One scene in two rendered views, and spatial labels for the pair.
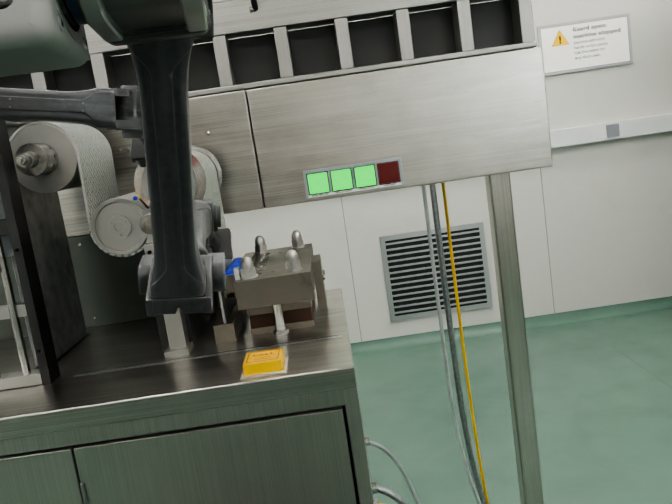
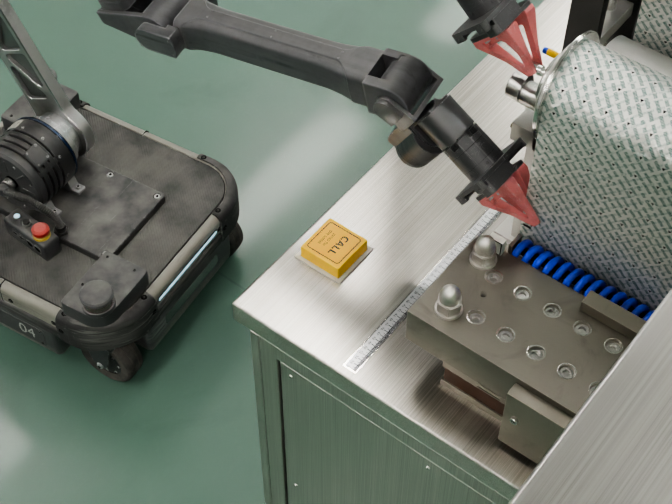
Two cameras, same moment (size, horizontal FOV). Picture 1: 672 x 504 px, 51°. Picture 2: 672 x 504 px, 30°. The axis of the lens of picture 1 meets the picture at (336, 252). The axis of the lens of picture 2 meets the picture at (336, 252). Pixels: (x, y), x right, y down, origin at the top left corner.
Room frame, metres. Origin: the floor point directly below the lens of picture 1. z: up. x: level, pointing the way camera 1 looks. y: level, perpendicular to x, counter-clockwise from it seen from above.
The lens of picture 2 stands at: (1.93, -0.74, 2.31)
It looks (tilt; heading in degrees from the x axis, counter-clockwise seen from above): 51 degrees down; 128
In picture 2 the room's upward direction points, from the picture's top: straight up
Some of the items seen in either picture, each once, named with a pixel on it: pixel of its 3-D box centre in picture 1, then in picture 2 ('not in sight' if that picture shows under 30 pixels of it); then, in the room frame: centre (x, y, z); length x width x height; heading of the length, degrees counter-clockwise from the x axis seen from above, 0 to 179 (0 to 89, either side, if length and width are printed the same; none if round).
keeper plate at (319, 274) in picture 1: (320, 280); (539, 433); (1.65, 0.05, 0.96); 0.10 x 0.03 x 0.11; 0
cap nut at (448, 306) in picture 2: (292, 259); (449, 298); (1.47, 0.09, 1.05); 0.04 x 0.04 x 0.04
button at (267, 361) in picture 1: (264, 362); (334, 248); (1.24, 0.16, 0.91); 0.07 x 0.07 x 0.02; 0
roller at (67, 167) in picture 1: (64, 157); not in sight; (1.60, 0.57, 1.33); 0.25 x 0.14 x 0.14; 0
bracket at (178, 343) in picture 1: (166, 281); (531, 164); (1.43, 0.35, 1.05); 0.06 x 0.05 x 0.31; 0
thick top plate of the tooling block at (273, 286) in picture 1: (279, 272); (571, 362); (1.63, 0.14, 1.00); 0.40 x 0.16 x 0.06; 0
